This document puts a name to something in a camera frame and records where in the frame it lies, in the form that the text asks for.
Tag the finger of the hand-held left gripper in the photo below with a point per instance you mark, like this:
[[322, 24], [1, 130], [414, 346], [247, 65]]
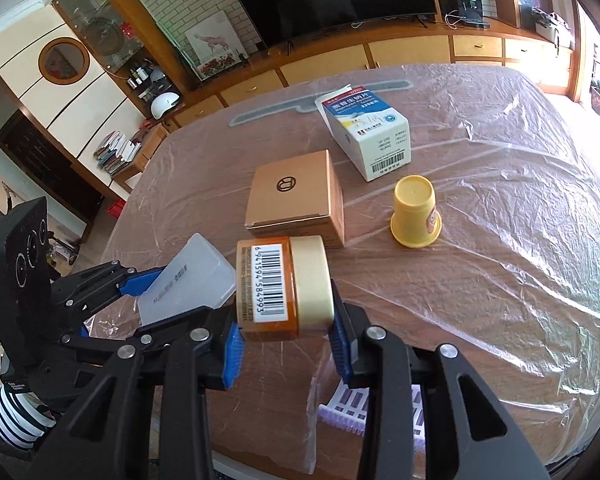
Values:
[[130, 337], [135, 282]]

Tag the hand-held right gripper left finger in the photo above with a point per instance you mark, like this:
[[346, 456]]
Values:
[[232, 355]]

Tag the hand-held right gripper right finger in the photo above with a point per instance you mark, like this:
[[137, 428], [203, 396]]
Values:
[[340, 355]]

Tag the white plastic basket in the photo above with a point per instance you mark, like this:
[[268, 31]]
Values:
[[345, 407]]

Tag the white translucent plastic box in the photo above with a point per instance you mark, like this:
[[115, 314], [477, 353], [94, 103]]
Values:
[[190, 280]]

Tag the amber jar with gold lid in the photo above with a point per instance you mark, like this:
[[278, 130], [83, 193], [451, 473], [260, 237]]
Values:
[[270, 290]]

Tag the person's left forearm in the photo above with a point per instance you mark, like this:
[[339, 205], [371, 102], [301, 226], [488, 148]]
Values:
[[10, 415]]

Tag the stack of books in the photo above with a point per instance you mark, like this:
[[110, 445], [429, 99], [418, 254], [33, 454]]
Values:
[[117, 152]]

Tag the yellow plastic cup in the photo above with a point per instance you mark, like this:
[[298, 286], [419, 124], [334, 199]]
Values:
[[414, 210]]

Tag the brown cardboard box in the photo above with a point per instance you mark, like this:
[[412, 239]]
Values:
[[292, 195]]

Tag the tall cabinet with white doors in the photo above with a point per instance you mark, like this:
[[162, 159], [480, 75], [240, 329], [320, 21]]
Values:
[[55, 105]]

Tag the white helmet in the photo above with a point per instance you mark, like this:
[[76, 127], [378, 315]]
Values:
[[166, 105]]

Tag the round framed picture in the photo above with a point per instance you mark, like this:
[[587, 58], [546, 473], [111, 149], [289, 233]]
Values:
[[63, 61]]

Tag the white and blue carton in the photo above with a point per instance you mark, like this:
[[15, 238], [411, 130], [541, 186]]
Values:
[[365, 130]]

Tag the electric fan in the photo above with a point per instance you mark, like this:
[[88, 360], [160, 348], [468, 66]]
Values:
[[102, 35]]

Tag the deer painting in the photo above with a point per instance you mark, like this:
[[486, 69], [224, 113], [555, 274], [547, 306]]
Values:
[[212, 45]]

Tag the low wooden cabinet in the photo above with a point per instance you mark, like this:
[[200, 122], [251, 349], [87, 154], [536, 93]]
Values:
[[320, 62]]

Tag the black coffee machine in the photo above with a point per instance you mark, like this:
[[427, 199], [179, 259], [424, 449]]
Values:
[[470, 2]]

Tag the white bin with clutter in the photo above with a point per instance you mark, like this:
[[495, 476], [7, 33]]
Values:
[[552, 25]]

